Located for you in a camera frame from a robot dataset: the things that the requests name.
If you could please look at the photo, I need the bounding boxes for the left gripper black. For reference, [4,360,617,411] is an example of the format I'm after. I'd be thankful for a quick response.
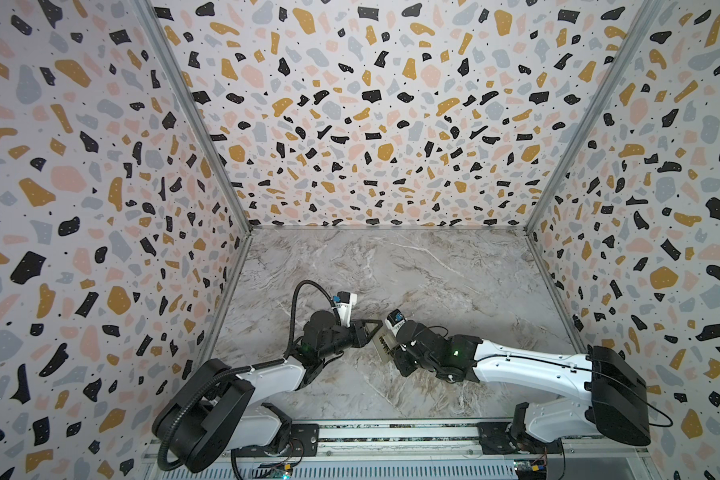
[316,320,380,362]

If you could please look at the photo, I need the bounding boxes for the white remote control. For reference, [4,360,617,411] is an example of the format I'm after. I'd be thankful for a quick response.
[373,331,397,363]

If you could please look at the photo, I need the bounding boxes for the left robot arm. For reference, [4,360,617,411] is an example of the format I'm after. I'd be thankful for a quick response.
[152,310,383,473]

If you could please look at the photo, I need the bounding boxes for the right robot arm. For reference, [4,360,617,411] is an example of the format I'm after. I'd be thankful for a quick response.
[386,314,651,447]

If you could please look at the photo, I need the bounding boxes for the right electronics board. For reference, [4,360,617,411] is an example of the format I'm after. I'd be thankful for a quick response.
[513,458,548,480]

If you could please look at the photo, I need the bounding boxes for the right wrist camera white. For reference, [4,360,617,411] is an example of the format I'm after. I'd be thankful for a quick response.
[384,309,406,337]

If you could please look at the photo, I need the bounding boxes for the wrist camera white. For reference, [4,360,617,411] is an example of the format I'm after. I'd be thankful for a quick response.
[384,309,406,337]
[333,291,358,328]

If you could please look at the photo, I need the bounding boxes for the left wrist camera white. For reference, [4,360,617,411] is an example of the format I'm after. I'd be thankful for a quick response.
[333,291,358,328]

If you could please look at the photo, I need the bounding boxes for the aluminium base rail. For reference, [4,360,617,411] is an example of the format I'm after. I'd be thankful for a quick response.
[137,418,655,480]

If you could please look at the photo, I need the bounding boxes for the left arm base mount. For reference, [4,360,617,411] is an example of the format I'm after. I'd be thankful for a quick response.
[236,423,320,460]

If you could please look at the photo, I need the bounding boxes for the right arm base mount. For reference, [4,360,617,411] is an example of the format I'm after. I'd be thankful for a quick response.
[477,402,563,455]

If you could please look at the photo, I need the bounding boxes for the electronics board with wires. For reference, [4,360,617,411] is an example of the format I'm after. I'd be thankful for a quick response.
[253,461,296,480]

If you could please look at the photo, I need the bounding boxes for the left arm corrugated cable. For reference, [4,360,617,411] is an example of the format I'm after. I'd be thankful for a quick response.
[155,279,340,472]

